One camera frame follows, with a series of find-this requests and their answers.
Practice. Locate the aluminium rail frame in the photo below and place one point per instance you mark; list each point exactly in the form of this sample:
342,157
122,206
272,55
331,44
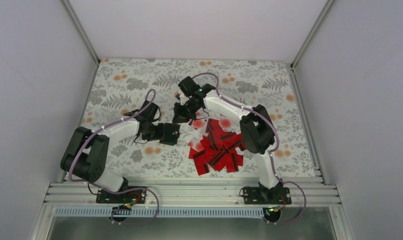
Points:
188,197

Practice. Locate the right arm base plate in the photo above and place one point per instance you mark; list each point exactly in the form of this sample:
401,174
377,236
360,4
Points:
258,196

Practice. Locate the red card right edge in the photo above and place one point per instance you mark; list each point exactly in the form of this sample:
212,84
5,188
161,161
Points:
236,141

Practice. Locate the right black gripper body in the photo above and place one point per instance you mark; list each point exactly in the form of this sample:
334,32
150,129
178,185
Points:
188,111

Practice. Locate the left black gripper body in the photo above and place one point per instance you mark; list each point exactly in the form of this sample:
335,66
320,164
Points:
152,133

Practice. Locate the red card centre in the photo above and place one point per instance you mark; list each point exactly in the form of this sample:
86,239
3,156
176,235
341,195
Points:
214,133

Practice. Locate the red card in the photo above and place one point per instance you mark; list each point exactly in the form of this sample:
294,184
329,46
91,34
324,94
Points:
201,166
233,162
214,133

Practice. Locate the white red-dot card top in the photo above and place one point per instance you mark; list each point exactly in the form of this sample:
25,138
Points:
198,123

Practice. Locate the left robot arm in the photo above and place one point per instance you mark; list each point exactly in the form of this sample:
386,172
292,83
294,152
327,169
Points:
85,156

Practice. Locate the white red-dot card left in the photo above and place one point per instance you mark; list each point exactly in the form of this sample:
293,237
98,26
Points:
196,145

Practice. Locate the red card bottom middle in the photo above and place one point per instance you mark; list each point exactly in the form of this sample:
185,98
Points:
233,162

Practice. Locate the white red-dot card right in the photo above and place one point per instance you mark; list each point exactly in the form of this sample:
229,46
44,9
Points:
225,122

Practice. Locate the white red-dot card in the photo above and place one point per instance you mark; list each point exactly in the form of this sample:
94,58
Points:
196,145
198,123
225,122

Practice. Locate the black card holder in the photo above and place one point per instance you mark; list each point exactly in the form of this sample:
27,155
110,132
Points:
171,134

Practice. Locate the red card bottom left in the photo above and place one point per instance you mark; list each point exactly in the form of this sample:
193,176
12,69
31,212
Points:
201,166

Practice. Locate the floral patterned table mat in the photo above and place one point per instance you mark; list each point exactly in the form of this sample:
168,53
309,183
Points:
120,86

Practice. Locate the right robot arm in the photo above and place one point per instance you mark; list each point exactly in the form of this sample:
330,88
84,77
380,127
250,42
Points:
259,135

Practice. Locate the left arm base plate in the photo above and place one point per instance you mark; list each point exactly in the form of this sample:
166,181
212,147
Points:
136,196

